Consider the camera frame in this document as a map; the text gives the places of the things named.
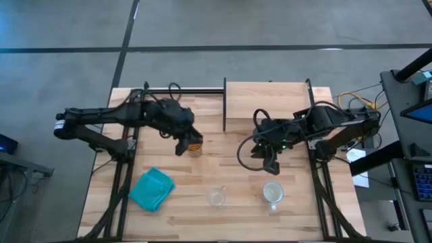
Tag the black horizontal beam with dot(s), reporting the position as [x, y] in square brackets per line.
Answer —
[374, 160]

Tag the wooden shelf board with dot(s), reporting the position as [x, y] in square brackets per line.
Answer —
[266, 99]

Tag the black device with blue light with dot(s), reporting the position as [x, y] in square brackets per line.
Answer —
[6, 144]

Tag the blue screen monitor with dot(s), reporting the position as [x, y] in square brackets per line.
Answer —
[420, 113]

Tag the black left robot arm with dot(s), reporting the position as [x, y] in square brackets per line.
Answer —
[101, 114]

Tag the black diagonal pole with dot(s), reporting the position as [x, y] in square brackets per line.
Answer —
[413, 67]

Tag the black shelf post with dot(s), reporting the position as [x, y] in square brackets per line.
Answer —
[308, 91]
[224, 108]

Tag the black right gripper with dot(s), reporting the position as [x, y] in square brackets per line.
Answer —
[273, 133]

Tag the red white patterned mug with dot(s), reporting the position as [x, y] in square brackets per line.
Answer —
[272, 193]

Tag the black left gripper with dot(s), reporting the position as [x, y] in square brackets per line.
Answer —
[172, 114]

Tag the white paper sheet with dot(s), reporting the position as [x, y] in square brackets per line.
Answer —
[358, 168]

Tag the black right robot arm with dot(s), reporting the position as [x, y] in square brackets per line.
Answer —
[337, 118]

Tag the black table edge rail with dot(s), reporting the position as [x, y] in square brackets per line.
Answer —
[195, 90]

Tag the grey side table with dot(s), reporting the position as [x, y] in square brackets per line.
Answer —
[20, 163]

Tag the blue lit keyboard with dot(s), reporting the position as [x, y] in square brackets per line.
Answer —
[423, 182]

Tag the amber faceted glass tumbler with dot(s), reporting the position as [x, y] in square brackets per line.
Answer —
[195, 153]

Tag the teal folded cloth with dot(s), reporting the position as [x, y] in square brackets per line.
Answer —
[152, 190]

